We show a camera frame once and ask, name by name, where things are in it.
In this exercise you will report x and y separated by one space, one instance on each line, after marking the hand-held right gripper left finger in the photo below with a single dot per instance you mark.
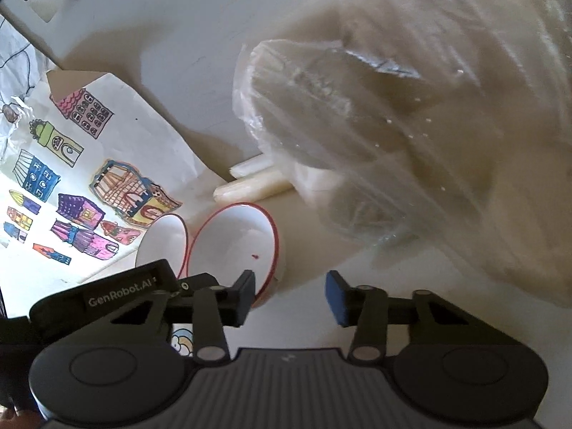
245 297

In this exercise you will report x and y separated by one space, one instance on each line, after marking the drawing of sitting boy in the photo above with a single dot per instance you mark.
13 80

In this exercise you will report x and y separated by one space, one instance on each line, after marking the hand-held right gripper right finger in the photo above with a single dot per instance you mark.
337 297

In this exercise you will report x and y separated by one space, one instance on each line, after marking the white red-rimmed ceramic bowl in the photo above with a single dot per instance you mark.
232 241
163 241

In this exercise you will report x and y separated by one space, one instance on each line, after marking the coloured houses drawing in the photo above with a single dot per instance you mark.
111 143

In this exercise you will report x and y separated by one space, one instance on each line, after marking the clear bag of white rolls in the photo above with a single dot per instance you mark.
402 120

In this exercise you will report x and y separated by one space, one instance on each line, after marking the printed white cloth mat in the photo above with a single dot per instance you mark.
304 232

